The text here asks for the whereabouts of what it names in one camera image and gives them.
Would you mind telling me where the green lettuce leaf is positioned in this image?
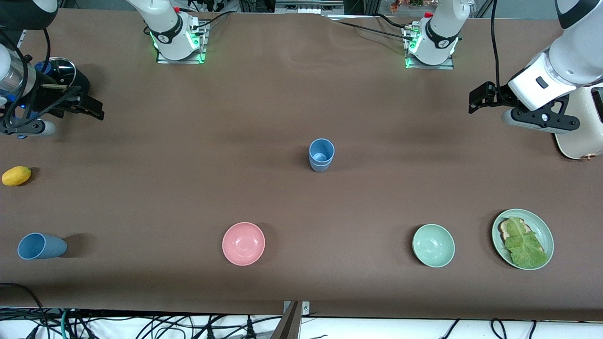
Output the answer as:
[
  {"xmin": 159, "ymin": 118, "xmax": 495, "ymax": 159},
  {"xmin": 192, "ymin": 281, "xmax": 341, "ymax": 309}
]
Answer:
[{"xmin": 504, "ymin": 217, "xmax": 550, "ymax": 268}]

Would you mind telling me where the yellow lemon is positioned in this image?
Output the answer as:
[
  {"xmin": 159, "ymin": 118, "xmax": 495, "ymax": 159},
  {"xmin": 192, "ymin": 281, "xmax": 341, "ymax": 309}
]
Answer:
[{"xmin": 1, "ymin": 166, "xmax": 32, "ymax": 186}]

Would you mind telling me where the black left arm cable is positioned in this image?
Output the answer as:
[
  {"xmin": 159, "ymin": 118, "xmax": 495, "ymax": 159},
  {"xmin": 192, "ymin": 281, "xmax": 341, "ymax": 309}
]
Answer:
[{"xmin": 490, "ymin": 0, "xmax": 504, "ymax": 91}]

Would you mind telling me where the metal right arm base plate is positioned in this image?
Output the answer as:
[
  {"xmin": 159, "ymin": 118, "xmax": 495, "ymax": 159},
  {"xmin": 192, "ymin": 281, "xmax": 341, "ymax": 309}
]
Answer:
[{"xmin": 156, "ymin": 21, "xmax": 208, "ymax": 65}]

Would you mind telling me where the toast slice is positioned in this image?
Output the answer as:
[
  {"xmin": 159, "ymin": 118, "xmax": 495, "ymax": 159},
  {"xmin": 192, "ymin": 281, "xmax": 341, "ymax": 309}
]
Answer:
[{"xmin": 498, "ymin": 218, "xmax": 547, "ymax": 255}]

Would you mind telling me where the cream coloured appliance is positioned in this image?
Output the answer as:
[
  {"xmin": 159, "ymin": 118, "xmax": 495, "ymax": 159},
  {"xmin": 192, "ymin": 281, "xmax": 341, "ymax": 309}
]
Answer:
[{"xmin": 554, "ymin": 85, "xmax": 603, "ymax": 161}]

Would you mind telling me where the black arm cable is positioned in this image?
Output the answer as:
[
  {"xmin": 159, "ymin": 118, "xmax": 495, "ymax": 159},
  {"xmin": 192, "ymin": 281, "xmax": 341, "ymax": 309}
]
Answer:
[
  {"xmin": 490, "ymin": 0, "xmax": 504, "ymax": 91},
  {"xmin": 0, "ymin": 28, "xmax": 81, "ymax": 133}
]

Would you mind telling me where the aluminium frame rail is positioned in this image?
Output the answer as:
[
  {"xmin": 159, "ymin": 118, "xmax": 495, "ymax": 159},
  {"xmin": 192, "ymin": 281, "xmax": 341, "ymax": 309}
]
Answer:
[{"xmin": 275, "ymin": 0, "xmax": 345, "ymax": 15}]

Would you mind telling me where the black looped cable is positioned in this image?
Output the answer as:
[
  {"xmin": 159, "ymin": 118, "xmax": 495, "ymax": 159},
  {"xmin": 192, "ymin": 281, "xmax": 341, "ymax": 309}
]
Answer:
[{"xmin": 0, "ymin": 282, "xmax": 48, "ymax": 325}]

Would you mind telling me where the dark slanted strut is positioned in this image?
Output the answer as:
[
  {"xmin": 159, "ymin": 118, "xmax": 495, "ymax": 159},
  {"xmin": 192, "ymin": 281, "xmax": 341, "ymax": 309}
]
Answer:
[{"xmin": 270, "ymin": 301, "xmax": 302, "ymax": 339}]

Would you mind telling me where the glass lid with blue knob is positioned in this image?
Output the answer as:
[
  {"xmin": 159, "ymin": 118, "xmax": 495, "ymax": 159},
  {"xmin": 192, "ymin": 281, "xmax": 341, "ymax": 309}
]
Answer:
[{"xmin": 35, "ymin": 57, "xmax": 77, "ymax": 89}]

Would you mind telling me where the mint green bowl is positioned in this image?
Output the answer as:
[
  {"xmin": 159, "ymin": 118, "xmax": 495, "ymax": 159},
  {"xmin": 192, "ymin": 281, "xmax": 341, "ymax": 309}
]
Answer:
[{"xmin": 412, "ymin": 224, "xmax": 456, "ymax": 268}]

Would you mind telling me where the pink bowl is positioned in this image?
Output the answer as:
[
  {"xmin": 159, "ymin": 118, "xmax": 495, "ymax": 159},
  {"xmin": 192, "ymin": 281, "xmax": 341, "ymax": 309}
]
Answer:
[{"xmin": 222, "ymin": 222, "xmax": 266, "ymax": 266}]

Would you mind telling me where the mint green plate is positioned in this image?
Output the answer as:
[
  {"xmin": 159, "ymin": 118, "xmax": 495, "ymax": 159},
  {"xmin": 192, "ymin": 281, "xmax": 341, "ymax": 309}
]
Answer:
[{"xmin": 492, "ymin": 209, "xmax": 554, "ymax": 271}]

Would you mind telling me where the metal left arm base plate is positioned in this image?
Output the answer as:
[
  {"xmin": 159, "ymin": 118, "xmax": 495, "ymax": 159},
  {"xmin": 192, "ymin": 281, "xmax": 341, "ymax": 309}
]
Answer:
[{"xmin": 404, "ymin": 24, "xmax": 456, "ymax": 70}]

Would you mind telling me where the black cable on table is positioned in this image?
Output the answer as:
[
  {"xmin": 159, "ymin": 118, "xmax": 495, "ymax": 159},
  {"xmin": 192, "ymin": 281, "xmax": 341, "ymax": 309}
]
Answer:
[{"xmin": 329, "ymin": 13, "xmax": 417, "ymax": 42}]

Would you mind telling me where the black right base cable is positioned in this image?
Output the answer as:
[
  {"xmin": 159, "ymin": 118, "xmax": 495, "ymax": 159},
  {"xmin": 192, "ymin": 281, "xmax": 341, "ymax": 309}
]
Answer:
[{"xmin": 190, "ymin": 11, "xmax": 232, "ymax": 32}]

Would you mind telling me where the black pot with blue handle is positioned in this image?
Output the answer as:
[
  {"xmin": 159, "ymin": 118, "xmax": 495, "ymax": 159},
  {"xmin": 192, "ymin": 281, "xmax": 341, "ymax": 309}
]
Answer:
[{"xmin": 18, "ymin": 57, "xmax": 90, "ymax": 140}]

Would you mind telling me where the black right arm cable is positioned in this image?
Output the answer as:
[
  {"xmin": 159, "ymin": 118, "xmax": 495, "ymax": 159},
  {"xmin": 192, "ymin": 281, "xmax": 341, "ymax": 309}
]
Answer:
[{"xmin": 0, "ymin": 28, "xmax": 81, "ymax": 133}]

